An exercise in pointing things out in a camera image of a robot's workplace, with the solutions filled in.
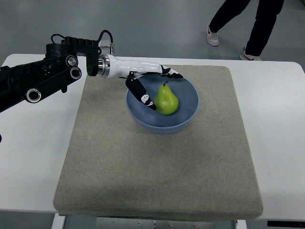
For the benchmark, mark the beige fabric mat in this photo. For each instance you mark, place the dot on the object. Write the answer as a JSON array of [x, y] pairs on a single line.
[[114, 168]]

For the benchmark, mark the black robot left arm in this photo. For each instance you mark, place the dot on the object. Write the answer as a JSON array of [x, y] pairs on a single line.
[[35, 81]]

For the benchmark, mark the white table frame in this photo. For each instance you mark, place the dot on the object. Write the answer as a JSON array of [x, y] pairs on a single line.
[[77, 222]]

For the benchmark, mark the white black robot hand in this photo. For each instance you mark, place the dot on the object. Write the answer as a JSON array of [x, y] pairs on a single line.
[[114, 67]]

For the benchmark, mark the green pear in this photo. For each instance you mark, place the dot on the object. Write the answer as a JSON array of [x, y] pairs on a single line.
[[166, 101]]

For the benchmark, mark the blue bowl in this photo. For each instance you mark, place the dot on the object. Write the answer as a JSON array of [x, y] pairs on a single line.
[[156, 123]]

